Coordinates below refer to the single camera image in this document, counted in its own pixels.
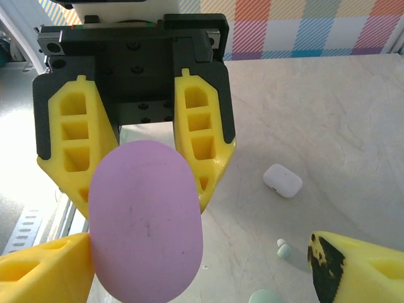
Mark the white earbud charging case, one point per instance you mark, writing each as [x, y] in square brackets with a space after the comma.
[282, 180]

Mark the mint green earbud charging case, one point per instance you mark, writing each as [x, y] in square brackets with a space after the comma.
[263, 297]

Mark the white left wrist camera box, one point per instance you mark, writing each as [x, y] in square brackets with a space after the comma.
[116, 9]

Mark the aluminium frame post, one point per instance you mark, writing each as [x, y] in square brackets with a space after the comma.
[394, 34]

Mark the purple earbud charging case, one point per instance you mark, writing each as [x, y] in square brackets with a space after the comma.
[145, 221]

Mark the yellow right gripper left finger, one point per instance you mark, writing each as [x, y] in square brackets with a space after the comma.
[47, 277]

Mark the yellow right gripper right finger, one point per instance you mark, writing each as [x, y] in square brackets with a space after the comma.
[363, 268]

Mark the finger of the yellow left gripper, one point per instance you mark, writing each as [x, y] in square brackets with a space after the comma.
[221, 110]
[57, 126]

